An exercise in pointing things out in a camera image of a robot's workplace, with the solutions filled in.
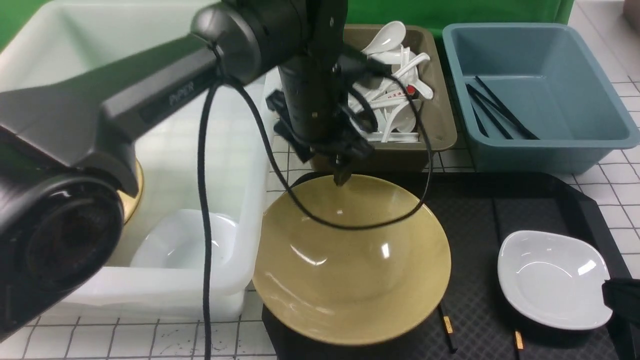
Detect black serving tray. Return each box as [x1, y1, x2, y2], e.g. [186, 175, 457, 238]
[262, 172, 631, 360]

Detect white side dish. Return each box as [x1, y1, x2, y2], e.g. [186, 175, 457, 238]
[497, 230, 613, 331]
[130, 209, 238, 269]

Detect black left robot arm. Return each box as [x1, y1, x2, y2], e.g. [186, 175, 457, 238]
[1, 0, 389, 340]

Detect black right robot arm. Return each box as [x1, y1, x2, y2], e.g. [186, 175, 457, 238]
[601, 277, 640, 360]

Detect large white plastic tub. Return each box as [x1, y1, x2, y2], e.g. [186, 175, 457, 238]
[1, 0, 269, 324]

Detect yellow noodle bowl in tub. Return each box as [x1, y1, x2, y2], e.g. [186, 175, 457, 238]
[120, 159, 145, 226]

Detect white side dish in tub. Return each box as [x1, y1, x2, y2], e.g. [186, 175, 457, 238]
[130, 209, 238, 269]

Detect pile of white soup spoons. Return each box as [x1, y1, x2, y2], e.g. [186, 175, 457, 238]
[362, 20, 435, 143]

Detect black chopsticks in blue bin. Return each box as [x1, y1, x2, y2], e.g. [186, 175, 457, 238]
[465, 75, 540, 141]

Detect olive green spoon bin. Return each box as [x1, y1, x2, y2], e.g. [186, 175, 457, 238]
[300, 24, 457, 173]

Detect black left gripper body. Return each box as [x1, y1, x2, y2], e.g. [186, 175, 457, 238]
[267, 50, 390, 187]

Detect black chopstick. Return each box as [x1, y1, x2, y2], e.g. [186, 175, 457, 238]
[513, 329, 526, 360]
[438, 301, 458, 354]

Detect yellow noodle bowl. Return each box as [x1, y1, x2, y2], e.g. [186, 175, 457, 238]
[253, 194, 451, 346]
[120, 159, 145, 226]

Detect blue chopstick bin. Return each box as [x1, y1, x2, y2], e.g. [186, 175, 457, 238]
[442, 23, 639, 174]

